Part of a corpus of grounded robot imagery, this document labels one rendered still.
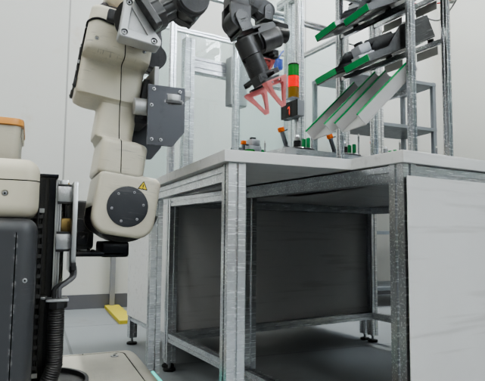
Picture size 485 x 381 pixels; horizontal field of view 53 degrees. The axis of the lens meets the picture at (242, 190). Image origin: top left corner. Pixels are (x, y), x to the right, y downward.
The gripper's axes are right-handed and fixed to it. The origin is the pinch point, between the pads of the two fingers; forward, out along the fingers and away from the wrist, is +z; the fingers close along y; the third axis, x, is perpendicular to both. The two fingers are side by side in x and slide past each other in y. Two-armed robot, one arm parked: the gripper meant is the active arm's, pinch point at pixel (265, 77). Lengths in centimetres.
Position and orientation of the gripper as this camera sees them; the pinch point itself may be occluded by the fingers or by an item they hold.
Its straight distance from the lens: 186.6
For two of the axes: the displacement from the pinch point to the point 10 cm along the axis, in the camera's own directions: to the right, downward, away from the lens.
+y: -5.0, 0.7, 8.6
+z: 0.2, 10.0, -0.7
